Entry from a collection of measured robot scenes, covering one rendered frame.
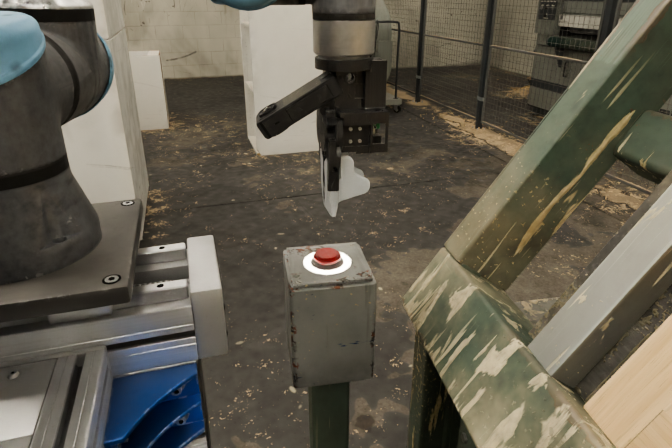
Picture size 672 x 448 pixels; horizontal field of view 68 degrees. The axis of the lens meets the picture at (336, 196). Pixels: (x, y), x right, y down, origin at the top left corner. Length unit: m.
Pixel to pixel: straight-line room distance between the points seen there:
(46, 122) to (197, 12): 7.94
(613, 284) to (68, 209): 0.57
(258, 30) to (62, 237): 3.62
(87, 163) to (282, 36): 2.01
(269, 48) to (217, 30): 4.40
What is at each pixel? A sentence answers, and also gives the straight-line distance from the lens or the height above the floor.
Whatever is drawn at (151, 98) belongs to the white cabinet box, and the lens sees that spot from 5.32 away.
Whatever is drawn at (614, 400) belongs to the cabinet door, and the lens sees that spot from 0.60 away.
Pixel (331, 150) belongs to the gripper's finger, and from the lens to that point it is 0.61.
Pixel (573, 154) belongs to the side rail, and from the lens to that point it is 0.80.
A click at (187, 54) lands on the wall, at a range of 8.50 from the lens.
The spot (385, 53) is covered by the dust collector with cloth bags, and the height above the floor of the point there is 0.63.
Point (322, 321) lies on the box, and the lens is 0.70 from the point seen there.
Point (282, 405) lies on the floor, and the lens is 1.83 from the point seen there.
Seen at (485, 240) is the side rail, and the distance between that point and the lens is 0.79.
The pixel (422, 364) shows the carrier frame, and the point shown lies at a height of 0.71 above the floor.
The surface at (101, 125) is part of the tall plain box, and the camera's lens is 2.67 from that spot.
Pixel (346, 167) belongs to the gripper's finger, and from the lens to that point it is 0.65.
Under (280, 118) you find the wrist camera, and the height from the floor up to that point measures 1.15.
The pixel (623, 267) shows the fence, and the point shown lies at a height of 1.02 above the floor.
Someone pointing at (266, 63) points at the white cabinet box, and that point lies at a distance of 4.13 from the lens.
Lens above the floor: 1.29
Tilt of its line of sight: 22 degrees down
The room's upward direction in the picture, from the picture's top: straight up
